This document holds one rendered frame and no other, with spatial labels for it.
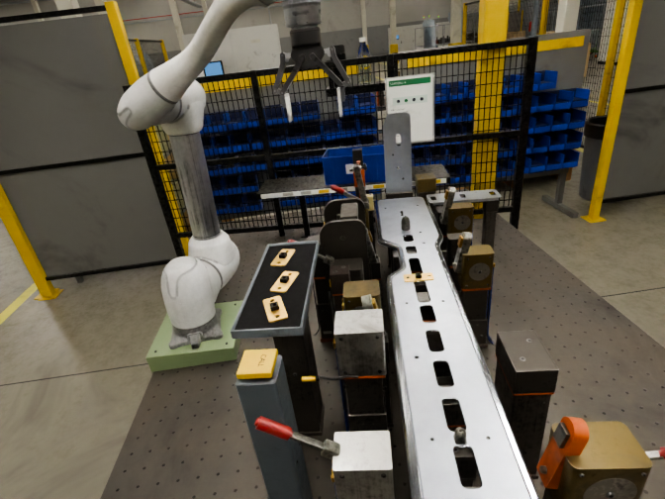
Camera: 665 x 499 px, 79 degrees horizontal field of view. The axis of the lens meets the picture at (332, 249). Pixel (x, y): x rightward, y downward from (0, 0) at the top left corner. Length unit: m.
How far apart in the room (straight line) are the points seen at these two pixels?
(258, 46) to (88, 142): 4.92
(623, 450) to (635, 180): 3.67
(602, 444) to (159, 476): 0.98
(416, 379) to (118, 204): 2.98
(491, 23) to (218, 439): 1.92
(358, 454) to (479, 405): 0.27
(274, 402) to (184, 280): 0.76
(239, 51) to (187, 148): 6.52
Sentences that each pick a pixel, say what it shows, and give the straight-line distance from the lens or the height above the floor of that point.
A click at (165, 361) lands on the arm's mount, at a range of 1.52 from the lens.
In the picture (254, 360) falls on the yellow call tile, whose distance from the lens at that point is 0.73.
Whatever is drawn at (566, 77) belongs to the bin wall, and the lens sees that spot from 4.04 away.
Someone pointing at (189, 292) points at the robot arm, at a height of 0.95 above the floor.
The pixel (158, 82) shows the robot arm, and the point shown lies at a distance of 1.25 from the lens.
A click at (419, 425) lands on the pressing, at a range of 0.81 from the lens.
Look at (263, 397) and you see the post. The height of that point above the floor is 1.11.
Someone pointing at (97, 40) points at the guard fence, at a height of 1.80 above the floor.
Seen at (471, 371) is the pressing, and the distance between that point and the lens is 0.91.
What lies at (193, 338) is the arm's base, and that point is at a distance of 1.48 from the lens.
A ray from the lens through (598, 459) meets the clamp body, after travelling 0.75.
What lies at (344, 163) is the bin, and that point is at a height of 1.13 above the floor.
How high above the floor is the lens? 1.63
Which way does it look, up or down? 27 degrees down
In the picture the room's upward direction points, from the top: 7 degrees counter-clockwise
